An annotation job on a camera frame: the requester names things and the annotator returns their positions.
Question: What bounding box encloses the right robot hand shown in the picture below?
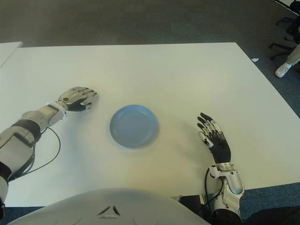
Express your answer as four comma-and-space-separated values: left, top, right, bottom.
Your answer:
196, 112, 233, 165

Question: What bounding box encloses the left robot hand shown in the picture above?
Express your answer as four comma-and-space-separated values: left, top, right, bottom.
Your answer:
56, 86, 98, 112

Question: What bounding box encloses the blue round plate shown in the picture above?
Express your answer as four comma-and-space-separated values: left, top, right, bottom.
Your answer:
109, 104, 160, 149

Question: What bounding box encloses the white neighbouring table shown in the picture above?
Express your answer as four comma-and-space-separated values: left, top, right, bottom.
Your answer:
0, 41, 24, 68

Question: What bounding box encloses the white shoe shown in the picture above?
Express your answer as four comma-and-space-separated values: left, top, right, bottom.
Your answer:
274, 62, 293, 78

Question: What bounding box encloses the grey robot torso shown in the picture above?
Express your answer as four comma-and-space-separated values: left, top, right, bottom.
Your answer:
7, 187, 211, 225

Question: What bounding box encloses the beige trouser leg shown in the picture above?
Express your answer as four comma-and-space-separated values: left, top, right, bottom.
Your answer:
286, 43, 300, 66

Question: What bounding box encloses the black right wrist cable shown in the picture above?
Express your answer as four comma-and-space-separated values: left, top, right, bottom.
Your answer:
203, 168, 224, 207

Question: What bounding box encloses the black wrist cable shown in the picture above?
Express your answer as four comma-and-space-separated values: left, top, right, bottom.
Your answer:
8, 127, 61, 182
203, 168, 224, 207

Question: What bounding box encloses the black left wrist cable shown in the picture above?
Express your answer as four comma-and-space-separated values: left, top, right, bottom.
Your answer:
8, 127, 61, 182

